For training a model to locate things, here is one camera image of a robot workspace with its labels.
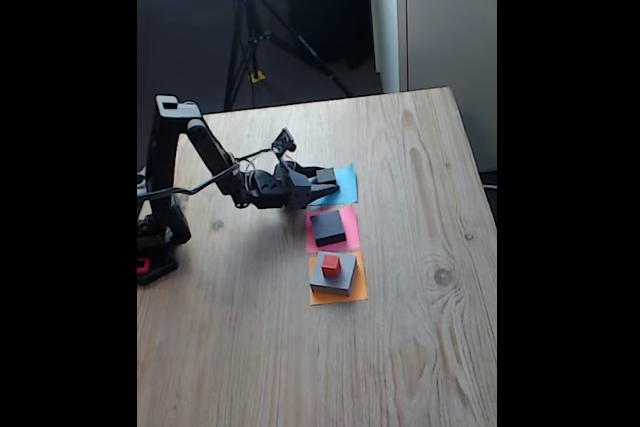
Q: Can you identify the red black table clamp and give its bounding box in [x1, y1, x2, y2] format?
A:
[136, 252, 180, 286]

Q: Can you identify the orange paper sheet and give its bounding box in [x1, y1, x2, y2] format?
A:
[308, 250, 369, 307]

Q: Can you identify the white grey cabinet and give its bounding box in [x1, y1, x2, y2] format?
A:
[367, 0, 498, 173]

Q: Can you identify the medium black square block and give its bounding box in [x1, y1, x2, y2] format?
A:
[310, 210, 348, 248]

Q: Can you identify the large grey square block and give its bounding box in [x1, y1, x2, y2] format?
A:
[309, 251, 358, 297]

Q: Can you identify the blue paper sheet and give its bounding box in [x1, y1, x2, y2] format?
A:
[309, 163, 360, 207]

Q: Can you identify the black tripod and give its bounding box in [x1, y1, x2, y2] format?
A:
[222, 0, 354, 112]

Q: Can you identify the pink paper sheet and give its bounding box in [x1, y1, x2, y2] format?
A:
[305, 204, 361, 255]

